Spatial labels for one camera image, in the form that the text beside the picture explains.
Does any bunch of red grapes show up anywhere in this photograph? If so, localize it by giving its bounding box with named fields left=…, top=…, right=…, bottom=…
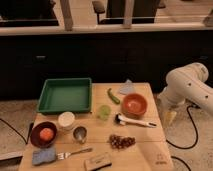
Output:
left=109, top=135, right=136, bottom=149

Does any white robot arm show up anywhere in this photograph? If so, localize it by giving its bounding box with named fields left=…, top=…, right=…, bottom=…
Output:
left=158, top=63, right=213, bottom=127

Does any green plastic tray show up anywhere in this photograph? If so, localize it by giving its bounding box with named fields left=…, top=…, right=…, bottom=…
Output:
left=37, top=78, right=92, bottom=115

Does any green chili pepper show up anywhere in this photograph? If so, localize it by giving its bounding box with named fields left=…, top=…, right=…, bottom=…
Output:
left=107, top=88, right=120, bottom=105

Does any green plastic cup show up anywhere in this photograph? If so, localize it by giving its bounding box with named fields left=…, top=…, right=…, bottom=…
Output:
left=98, top=105, right=111, bottom=121

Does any orange bowl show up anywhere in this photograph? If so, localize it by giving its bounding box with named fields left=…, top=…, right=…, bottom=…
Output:
left=121, top=93, right=148, bottom=116

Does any white round container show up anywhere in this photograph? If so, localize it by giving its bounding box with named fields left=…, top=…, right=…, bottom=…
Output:
left=58, top=112, right=75, bottom=130

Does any small metal cup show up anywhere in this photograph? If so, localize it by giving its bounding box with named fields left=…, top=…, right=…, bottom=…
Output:
left=73, top=126, right=87, bottom=144

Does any wooden block eraser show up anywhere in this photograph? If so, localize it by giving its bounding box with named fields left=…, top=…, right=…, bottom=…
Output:
left=84, top=153, right=112, bottom=171

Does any orange fruit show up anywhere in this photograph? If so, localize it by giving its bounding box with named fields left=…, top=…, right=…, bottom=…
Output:
left=39, top=128, right=54, bottom=141

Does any black office chair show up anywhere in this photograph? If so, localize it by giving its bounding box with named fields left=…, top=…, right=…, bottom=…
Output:
left=92, top=0, right=166, bottom=25

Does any silver metal fork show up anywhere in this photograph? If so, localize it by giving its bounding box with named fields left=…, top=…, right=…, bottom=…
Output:
left=56, top=148, right=93, bottom=160

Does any dark red bowl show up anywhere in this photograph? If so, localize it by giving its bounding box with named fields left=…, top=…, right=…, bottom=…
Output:
left=30, top=122, right=57, bottom=148

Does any blue sponge cloth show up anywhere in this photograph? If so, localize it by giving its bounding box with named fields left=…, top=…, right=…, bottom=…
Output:
left=32, top=147, right=56, bottom=166

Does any white handled dish brush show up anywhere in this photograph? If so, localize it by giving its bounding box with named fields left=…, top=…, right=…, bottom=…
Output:
left=115, top=114, right=156, bottom=128

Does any black cable left floor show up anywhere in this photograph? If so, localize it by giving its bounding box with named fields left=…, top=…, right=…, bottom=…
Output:
left=0, top=118, right=34, bottom=146

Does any black floor cable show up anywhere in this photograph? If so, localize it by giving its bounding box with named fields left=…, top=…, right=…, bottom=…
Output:
left=165, top=105, right=199, bottom=171

